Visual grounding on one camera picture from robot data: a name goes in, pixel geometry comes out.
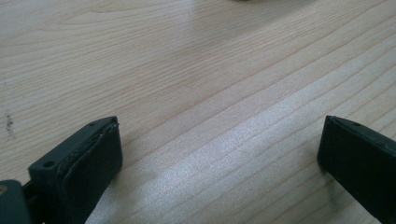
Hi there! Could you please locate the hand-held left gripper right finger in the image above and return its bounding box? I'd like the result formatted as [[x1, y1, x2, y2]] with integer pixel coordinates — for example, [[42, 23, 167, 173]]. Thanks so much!
[[317, 115, 396, 224]]

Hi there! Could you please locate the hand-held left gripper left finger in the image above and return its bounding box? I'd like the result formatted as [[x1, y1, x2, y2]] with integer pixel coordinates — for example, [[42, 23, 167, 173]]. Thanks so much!
[[27, 116, 124, 224]]

